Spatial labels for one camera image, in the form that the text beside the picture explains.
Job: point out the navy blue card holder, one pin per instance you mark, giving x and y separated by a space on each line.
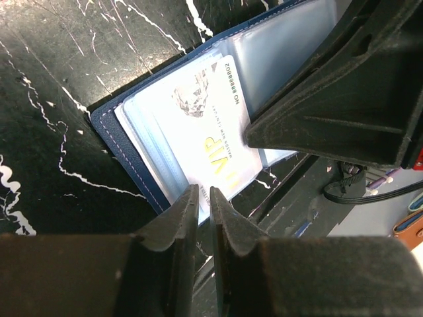
267 51

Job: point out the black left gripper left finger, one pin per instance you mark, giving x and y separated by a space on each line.
146 273

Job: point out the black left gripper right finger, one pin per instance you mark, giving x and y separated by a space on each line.
257 275

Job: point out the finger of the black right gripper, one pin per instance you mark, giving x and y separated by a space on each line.
358 98

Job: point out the white VIP credit card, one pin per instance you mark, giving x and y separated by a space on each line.
202 113

